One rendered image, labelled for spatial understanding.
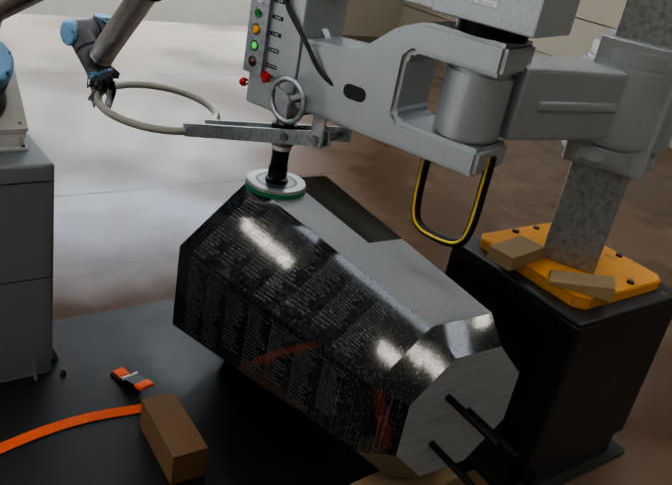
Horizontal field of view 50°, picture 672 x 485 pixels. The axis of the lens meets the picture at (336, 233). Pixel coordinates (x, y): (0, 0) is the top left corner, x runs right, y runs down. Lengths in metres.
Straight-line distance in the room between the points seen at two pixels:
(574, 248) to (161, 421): 1.52
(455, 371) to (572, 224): 0.84
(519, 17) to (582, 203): 0.87
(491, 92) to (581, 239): 0.79
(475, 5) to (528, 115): 0.37
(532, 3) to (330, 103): 0.70
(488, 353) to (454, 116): 0.65
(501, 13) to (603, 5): 7.12
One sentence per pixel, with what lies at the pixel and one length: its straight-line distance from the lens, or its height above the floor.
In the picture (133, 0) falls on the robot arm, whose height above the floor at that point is 1.38.
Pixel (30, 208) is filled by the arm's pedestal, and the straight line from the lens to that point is 2.58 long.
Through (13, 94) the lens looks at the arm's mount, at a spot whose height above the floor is 1.02.
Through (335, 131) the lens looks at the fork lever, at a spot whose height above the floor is 1.09.
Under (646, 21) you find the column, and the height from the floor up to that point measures 1.62.
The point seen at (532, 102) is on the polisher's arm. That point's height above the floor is 1.37.
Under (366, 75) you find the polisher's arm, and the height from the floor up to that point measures 1.34.
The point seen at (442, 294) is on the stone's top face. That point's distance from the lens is 2.11.
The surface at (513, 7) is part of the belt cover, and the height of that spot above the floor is 1.63.
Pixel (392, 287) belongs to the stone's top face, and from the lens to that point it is 2.08.
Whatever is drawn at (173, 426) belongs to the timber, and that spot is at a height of 0.14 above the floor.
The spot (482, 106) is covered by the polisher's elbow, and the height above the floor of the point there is 1.36.
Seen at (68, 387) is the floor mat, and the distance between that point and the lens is 2.87.
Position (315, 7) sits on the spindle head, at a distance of 2.32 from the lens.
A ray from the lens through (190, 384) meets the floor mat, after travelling 2.89.
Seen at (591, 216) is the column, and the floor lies 0.98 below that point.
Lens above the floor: 1.80
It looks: 25 degrees down
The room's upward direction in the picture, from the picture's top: 11 degrees clockwise
